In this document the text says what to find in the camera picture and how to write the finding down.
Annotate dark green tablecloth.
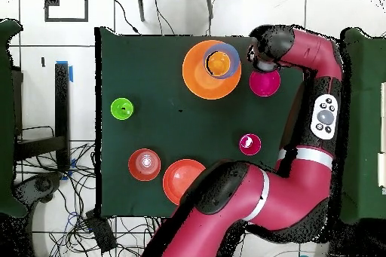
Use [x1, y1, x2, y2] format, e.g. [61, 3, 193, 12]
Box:
[94, 26, 305, 219]

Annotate large orange bowl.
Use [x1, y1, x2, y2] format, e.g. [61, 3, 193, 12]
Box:
[182, 39, 242, 100]

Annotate camera tripod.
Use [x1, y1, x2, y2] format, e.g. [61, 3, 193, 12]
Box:
[134, 0, 219, 23]

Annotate light blue bowl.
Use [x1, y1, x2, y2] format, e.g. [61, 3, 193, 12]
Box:
[202, 42, 241, 80]

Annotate blue tape piece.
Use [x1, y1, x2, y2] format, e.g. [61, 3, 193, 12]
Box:
[55, 60, 74, 83]

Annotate small red-orange bowl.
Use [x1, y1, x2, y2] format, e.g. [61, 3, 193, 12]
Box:
[127, 148, 162, 182]

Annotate tangle of cables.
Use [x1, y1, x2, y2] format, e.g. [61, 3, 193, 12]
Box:
[14, 142, 165, 257]

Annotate orange cup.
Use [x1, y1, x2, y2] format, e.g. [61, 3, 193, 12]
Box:
[205, 50, 232, 77]

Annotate green cup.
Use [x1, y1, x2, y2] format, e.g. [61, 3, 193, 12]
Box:
[110, 97, 135, 121]

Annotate black cable with plug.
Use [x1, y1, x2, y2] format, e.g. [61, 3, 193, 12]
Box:
[109, 0, 141, 35]

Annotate dark grey pedestal base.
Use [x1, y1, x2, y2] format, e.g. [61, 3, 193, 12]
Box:
[13, 172, 64, 205]

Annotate large red-orange bowl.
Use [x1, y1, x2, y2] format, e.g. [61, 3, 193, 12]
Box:
[162, 158, 207, 206]

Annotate white panel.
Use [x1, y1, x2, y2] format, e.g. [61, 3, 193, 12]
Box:
[376, 81, 386, 188]

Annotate pink-red bowl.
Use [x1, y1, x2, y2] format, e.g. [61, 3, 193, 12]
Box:
[249, 69, 281, 97]

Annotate neighbouring green cloth table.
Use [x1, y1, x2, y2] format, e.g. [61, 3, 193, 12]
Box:
[0, 18, 29, 219]
[340, 26, 386, 225]

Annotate black metal frame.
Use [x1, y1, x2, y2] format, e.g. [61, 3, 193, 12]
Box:
[13, 62, 71, 172]

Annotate black power strip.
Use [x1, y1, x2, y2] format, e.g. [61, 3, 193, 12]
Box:
[84, 209, 118, 253]

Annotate black square frame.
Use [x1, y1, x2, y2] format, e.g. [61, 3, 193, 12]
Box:
[44, 0, 89, 23]

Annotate pink-red cup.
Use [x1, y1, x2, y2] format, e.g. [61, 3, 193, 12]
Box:
[238, 133, 262, 156]

